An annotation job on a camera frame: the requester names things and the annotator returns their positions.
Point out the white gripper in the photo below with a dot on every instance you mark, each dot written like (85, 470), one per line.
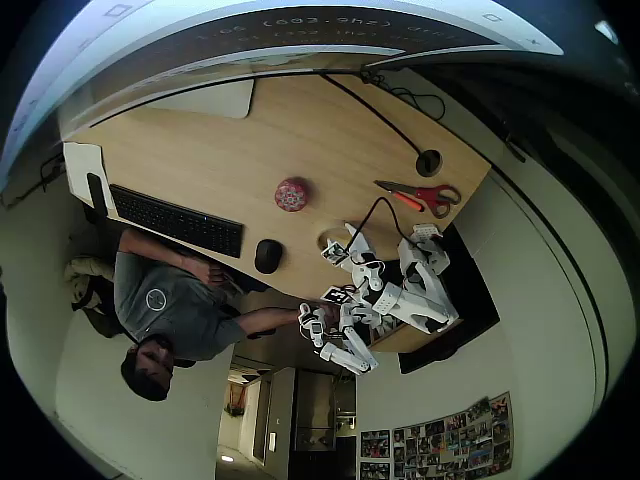
(353, 243)

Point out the beige tape roll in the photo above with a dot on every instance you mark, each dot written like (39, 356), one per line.
(327, 231)

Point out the white leader arm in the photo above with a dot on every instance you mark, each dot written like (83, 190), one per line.
(350, 352)

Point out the person's left forearm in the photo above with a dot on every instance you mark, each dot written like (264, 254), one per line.
(160, 252)

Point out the person's right forearm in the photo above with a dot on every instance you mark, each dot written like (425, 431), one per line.
(270, 320)

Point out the person's right hand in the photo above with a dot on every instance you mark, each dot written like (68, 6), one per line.
(325, 314)

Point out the person's left hand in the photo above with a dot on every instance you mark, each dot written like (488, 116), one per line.
(210, 274)

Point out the orange pen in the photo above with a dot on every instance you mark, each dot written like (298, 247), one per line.
(410, 201)

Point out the white power board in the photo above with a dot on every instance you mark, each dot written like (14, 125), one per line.
(426, 231)

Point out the red patterned ball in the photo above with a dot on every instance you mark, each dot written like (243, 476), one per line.
(290, 194)

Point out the black computer mouse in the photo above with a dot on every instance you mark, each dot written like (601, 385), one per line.
(268, 256)

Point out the black side cabinet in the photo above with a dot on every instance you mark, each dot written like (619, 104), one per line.
(475, 310)

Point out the black keyboard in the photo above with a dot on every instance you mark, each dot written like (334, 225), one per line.
(175, 221)

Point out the small photo sheet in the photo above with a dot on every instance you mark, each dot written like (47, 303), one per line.
(375, 444)
(375, 471)

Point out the man in grey t-shirt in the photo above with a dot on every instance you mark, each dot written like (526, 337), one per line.
(160, 305)

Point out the large photo collage poster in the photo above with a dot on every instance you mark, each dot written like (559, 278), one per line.
(455, 440)

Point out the dark office chair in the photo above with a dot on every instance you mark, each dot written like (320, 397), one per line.
(102, 320)

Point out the black phone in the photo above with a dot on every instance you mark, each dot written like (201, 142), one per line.
(96, 195)

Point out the beige jacket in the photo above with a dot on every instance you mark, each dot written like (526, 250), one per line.
(80, 275)

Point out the large curved monitor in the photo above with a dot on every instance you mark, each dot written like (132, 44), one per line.
(150, 55)

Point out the white paper sheet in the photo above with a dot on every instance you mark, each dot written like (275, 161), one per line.
(80, 165)

